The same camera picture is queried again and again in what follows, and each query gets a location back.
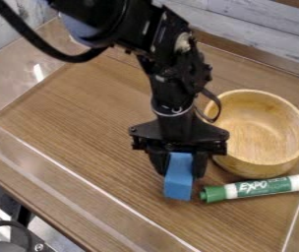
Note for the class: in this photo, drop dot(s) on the clear acrylic tray wall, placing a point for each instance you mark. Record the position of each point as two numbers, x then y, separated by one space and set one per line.
86 214

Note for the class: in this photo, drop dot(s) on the blue rectangular block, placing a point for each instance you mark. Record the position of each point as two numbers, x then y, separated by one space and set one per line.
177 179

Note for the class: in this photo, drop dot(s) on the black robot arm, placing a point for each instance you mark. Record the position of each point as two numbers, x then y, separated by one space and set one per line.
155 34

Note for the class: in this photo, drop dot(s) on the green Expo marker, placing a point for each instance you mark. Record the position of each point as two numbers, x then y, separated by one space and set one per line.
249 188

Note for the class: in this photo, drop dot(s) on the brown wooden bowl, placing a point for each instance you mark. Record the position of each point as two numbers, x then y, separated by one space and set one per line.
262 121

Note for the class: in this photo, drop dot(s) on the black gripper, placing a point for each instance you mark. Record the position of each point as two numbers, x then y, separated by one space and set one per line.
177 131

